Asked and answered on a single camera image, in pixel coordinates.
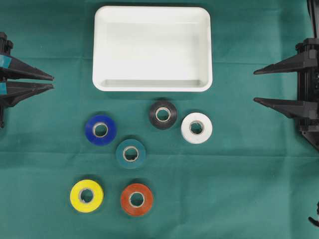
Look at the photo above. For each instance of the white tape roll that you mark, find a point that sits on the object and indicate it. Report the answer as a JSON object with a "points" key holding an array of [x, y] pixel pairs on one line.
{"points": [[196, 128]]}

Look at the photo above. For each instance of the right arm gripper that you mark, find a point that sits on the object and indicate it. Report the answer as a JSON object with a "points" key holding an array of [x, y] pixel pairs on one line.
{"points": [[306, 110]]}

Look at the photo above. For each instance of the teal green tape roll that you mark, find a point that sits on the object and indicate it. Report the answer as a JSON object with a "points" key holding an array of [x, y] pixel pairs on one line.
{"points": [[130, 154]]}

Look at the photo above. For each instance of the white plastic tray case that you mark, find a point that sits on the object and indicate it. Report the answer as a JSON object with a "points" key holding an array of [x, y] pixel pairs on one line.
{"points": [[152, 49]]}

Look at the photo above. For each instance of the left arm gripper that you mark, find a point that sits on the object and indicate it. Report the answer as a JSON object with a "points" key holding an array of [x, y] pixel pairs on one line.
{"points": [[12, 68]]}

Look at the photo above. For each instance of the orange red tape roll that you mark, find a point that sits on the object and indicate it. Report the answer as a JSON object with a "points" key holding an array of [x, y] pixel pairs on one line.
{"points": [[137, 199]]}

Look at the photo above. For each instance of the blue tape roll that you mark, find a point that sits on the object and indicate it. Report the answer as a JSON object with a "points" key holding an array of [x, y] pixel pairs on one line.
{"points": [[100, 130]]}

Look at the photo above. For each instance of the yellow tape roll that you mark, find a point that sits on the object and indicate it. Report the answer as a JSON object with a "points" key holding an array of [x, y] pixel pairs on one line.
{"points": [[86, 196]]}

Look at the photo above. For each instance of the black tape roll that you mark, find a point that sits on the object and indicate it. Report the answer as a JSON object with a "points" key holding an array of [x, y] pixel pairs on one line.
{"points": [[162, 114]]}

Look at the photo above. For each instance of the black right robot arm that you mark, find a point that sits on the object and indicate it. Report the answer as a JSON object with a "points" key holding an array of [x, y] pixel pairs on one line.
{"points": [[313, 9]]}

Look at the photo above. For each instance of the green table cloth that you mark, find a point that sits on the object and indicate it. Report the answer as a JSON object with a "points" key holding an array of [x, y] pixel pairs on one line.
{"points": [[256, 177]]}

